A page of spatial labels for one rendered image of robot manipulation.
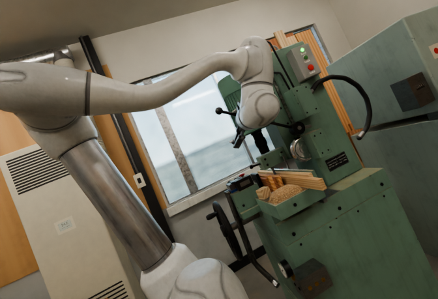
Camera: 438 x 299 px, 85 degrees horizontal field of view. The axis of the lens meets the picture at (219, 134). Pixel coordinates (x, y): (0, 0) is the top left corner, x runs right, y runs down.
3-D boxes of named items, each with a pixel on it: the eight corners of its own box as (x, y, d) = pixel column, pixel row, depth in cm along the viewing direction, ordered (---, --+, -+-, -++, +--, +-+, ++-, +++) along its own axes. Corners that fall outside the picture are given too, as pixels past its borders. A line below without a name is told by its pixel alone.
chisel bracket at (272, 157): (261, 172, 124) (255, 157, 125) (284, 161, 127) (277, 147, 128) (266, 172, 117) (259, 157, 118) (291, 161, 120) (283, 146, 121)
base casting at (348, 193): (252, 221, 139) (246, 207, 140) (330, 180, 151) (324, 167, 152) (287, 247, 95) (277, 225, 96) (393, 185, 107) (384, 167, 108)
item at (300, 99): (296, 121, 116) (283, 94, 117) (311, 114, 118) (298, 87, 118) (305, 118, 108) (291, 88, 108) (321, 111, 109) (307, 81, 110)
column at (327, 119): (304, 184, 136) (252, 70, 140) (335, 167, 141) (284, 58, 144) (328, 187, 114) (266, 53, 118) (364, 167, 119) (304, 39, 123)
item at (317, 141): (309, 159, 114) (298, 136, 115) (321, 153, 116) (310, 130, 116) (321, 158, 105) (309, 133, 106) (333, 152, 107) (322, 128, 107)
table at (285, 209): (226, 206, 146) (222, 197, 146) (268, 184, 152) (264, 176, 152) (259, 233, 86) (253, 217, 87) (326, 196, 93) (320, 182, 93)
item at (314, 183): (266, 181, 136) (262, 174, 137) (268, 180, 137) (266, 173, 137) (322, 190, 83) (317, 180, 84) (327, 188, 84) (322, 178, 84)
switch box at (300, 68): (298, 83, 119) (285, 54, 120) (315, 76, 121) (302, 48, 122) (305, 79, 113) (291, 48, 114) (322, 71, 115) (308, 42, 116)
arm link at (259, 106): (267, 130, 82) (266, 93, 83) (287, 122, 66) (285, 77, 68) (236, 130, 80) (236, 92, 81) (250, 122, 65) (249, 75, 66)
